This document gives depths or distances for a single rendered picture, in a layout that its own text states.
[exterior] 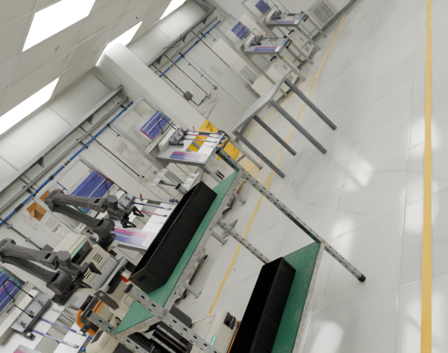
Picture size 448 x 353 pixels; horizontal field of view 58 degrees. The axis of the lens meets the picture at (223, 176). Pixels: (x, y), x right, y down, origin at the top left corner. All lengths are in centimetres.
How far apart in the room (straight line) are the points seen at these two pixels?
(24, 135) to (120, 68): 201
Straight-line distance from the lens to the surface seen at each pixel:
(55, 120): 695
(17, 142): 657
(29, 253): 237
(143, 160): 551
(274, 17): 969
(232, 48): 825
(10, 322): 406
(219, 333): 284
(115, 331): 193
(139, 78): 749
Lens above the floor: 137
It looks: 11 degrees down
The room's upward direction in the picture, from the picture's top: 49 degrees counter-clockwise
